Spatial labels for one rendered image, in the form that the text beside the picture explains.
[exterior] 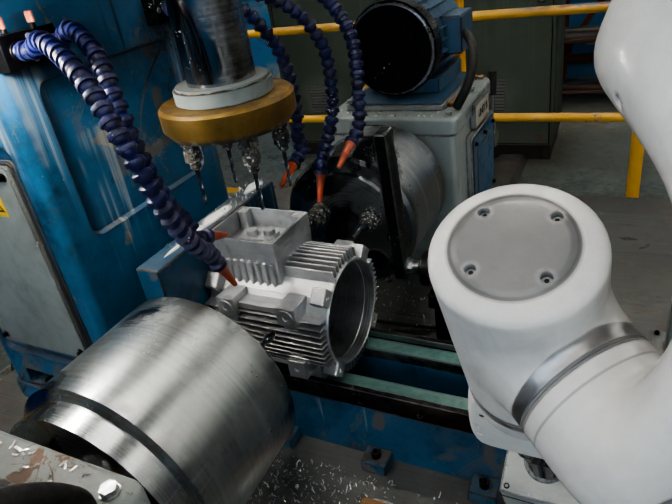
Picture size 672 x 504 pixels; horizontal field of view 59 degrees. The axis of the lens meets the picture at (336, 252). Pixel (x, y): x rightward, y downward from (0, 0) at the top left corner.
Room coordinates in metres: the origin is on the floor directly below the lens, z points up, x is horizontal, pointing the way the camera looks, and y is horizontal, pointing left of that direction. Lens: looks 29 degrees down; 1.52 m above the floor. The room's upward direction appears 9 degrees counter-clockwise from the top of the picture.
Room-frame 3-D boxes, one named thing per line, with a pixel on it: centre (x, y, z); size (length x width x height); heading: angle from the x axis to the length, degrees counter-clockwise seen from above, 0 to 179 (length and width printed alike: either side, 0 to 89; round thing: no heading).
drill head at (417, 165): (1.06, -0.09, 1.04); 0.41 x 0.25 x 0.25; 150
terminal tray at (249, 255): (0.79, 0.11, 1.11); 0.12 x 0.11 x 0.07; 59
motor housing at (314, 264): (0.77, 0.07, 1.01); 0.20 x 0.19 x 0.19; 59
